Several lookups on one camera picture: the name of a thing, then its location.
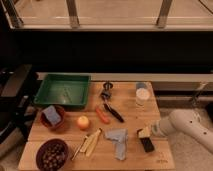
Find black whiteboard eraser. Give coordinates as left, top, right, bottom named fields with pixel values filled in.
left=137, top=127, right=155, bottom=153

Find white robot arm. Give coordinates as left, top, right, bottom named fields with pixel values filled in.
left=150, top=109, right=213, bottom=154

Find clear jar white contents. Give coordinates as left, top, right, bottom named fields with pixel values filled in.
left=136, top=82, right=150, bottom=106

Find wooden cutting board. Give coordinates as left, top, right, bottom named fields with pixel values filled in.
left=18, top=82, right=175, bottom=171

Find blue grey cloth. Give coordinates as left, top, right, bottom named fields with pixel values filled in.
left=105, top=129, right=128, bottom=161

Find orange carrot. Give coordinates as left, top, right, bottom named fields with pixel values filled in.
left=95, top=107, right=110, bottom=124

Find small metal knife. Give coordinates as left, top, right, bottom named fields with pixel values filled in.
left=71, top=134, right=89, bottom=161

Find yellow orange fruit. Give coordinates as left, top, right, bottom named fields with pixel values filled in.
left=77, top=116, right=90, bottom=130

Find brown bowl with sponge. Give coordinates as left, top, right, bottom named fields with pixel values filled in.
left=40, top=105, right=65, bottom=130

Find brown bowl of nuts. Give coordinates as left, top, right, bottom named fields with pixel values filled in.
left=36, top=139, right=68, bottom=171

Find blue sponge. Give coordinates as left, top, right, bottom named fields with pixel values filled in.
left=43, top=105, right=61, bottom=126

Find green plastic tray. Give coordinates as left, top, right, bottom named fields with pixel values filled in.
left=34, top=74, right=91, bottom=108

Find black chair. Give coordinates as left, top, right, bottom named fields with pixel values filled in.
left=0, top=65, right=38, bottom=144

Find black handled can opener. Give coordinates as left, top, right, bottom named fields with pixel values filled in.
left=100, top=81, right=124, bottom=123

